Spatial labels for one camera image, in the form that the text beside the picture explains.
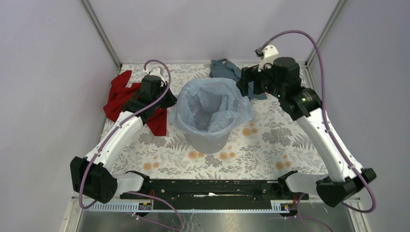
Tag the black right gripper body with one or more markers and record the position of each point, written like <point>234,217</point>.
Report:
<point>267,83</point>

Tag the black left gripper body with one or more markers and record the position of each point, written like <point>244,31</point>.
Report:
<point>166,101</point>

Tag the light blue plastic trash bag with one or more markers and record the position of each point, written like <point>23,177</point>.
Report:
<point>210,108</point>

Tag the grey plastic trash bin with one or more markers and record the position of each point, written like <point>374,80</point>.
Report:
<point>207,146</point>

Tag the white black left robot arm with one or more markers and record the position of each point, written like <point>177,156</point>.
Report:
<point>92,175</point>

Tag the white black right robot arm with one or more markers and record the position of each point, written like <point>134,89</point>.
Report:
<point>346,176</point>

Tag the teal blue cloth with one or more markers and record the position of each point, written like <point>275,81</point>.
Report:
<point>224,68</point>

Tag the floral patterned table mat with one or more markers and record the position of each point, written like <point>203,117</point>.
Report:
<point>265,148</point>

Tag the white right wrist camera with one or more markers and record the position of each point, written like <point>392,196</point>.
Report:
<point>267,55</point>

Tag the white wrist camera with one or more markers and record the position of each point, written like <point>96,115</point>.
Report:
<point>267,55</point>
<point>158,71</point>

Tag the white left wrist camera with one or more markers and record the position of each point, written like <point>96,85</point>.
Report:
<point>158,71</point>

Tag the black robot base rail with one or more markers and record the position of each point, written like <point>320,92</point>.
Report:
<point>220,191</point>

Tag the white slotted cable duct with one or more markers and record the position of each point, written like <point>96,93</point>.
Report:
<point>191,207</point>

